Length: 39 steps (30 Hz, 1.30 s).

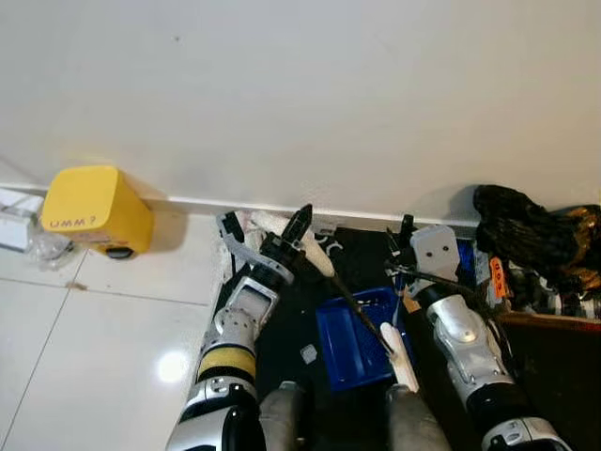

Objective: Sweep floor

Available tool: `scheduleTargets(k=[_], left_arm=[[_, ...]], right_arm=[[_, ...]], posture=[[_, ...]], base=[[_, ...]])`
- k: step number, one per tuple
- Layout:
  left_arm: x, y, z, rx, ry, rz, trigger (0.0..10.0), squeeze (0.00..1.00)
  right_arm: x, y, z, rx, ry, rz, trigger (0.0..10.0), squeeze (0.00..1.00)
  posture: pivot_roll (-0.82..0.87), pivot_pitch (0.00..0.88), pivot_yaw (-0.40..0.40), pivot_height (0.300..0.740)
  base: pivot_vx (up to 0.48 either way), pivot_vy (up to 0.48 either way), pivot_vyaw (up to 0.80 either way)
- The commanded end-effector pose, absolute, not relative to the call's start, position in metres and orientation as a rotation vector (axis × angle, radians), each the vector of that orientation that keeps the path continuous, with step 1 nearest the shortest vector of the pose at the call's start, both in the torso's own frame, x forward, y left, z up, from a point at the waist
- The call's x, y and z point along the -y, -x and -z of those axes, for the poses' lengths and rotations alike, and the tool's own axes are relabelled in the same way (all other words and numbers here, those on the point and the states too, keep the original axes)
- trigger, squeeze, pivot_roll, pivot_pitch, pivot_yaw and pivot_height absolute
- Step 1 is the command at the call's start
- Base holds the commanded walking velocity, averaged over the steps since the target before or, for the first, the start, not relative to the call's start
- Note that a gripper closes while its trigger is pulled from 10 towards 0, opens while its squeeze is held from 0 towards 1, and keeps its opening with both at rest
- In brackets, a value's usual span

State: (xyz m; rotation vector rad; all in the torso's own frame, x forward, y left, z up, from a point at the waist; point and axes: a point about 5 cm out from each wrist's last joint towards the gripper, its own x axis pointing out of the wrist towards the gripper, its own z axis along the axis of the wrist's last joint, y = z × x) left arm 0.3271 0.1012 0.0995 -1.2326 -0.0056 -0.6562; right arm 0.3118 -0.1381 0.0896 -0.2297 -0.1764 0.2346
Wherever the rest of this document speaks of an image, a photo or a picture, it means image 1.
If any black floor mat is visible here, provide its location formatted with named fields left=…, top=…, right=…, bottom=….
left=208, top=224, right=513, bottom=451

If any orange label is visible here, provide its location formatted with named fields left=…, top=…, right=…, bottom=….
left=489, top=257, right=509, bottom=300

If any blue plastic dustpan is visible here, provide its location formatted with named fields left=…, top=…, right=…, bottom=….
left=316, top=286, right=407, bottom=392

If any black garbage bag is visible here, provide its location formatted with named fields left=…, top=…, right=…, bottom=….
left=471, top=184, right=601, bottom=294

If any grey left robot leg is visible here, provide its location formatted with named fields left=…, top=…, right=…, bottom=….
left=257, top=381, right=309, bottom=451

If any grey robot leg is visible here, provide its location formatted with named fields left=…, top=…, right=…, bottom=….
left=383, top=383, right=454, bottom=451
left=257, top=381, right=309, bottom=451

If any grey right robot leg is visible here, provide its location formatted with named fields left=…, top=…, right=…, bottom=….
left=383, top=383, right=454, bottom=451

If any yellow cube box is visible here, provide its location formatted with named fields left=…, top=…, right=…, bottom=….
left=40, top=165, right=155, bottom=260

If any brown cardboard box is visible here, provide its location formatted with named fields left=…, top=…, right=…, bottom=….
left=486, top=209, right=601, bottom=451

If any clear plastic wrapper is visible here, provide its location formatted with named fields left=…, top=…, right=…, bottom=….
left=26, top=229, right=74, bottom=268

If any white plastic box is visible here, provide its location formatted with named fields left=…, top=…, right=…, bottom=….
left=0, top=187, right=46, bottom=253

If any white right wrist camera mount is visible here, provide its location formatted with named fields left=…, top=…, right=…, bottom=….
left=409, top=225, right=462, bottom=294

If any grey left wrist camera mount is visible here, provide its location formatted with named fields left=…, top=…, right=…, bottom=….
left=217, top=210, right=275, bottom=285

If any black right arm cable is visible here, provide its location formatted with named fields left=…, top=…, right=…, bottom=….
left=389, top=265, right=519, bottom=379

